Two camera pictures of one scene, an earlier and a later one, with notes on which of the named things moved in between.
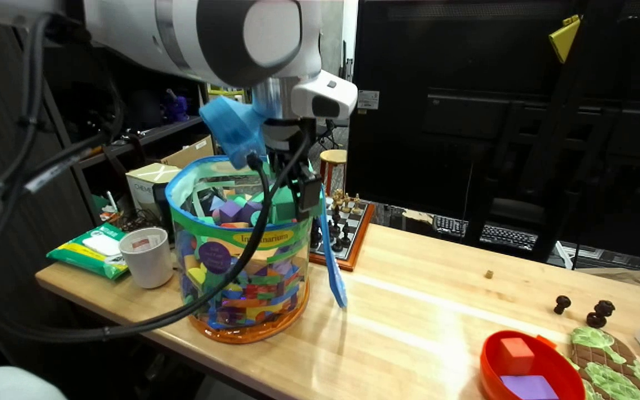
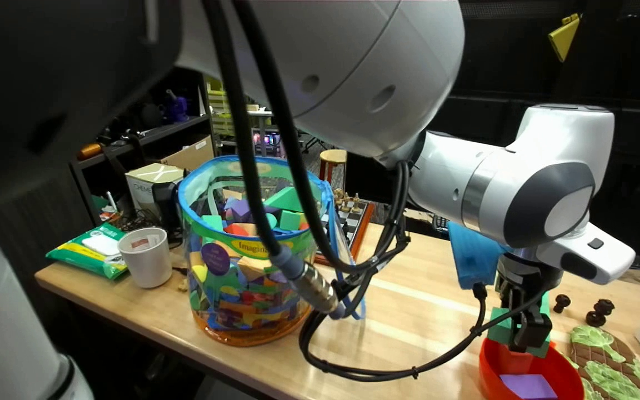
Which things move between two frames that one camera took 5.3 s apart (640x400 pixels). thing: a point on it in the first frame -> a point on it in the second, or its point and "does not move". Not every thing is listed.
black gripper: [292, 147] -> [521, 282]
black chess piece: [562, 302] does not move
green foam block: [283, 210] -> [503, 329]
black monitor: [546, 126] does not move
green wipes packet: [96, 253] does not move
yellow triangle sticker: [562, 38] does not move
